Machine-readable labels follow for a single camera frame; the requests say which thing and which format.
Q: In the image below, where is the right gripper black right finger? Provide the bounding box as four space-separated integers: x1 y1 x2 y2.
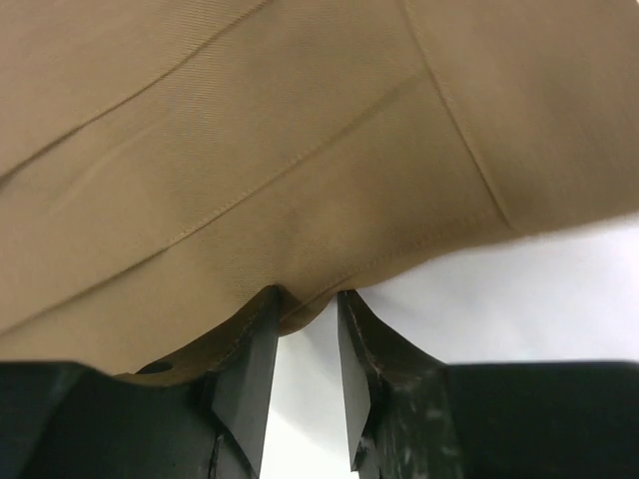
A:
337 290 638 479

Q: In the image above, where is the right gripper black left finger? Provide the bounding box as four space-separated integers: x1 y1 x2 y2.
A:
1 286 279 478

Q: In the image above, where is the tan skirt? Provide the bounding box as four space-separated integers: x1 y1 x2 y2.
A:
1 1 638 373

